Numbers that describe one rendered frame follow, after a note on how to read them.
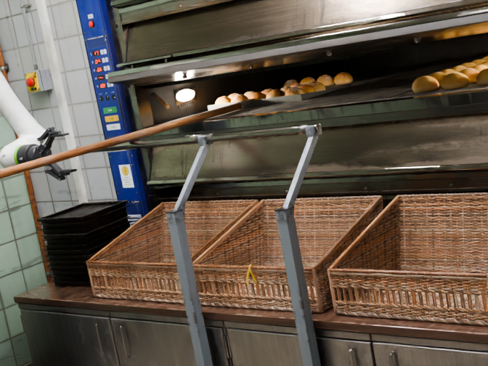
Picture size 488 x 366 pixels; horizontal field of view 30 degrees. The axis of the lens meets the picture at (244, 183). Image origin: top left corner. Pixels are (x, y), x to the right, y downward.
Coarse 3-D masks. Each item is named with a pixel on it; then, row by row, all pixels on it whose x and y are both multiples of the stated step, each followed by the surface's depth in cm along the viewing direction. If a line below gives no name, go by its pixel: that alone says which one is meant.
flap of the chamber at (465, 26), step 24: (432, 24) 281; (456, 24) 276; (480, 24) 274; (288, 48) 318; (312, 48) 312; (336, 48) 310; (360, 48) 312; (384, 48) 315; (144, 72) 367; (168, 72) 358; (192, 72) 357; (216, 72) 360
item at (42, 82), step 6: (30, 72) 426; (36, 72) 423; (42, 72) 425; (48, 72) 427; (36, 78) 424; (42, 78) 425; (48, 78) 427; (36, 84) 425; (42, 84) 424; (48, 84) 427; (30, 90) 428; (36, 90) 426; (42, 90) 424
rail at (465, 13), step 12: (456, 12) 276; (468, 12) 273; (480, 12) 271; (396, 24) 290; (408, 24) 287; (420, 24) 284; (324, 36) 308; (336, 36) 305; (348, 36) 302; (252, 48) 329; (264, 48) 325; (276, 48) 322; (180, 60) 353; (192, 60) 349; (204, 60) 345; (120, 72) 376; (132, 72) 372
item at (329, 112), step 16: (432, 96) 304; (448, 96) 300; (464, 96) 296; (480, 96) 292; (288, 112) 344; (304, 112) 339; (320, 112) 334; (336, 112) 329; (352, 112) 325; (368, 112) 321; (384, 112) 317; (144, 128) 396; (176, 128) 383; (192, 128) 377; (208, 128) 371; (224, 128) 366
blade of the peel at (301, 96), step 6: (324, 90) 398; (330, 90) 401; (282, 96) 392; (288, 96) 390; (294, 96) 388; (300, 96) 386; (306, 96) 388; (312, 96) 391; (234, 102) 411; (258, 102) 401; (264, 102) 399; (270, 102) 397; (276, 102) 395; (282, 102) 393; (210, 108) 421; (216, 108) 418
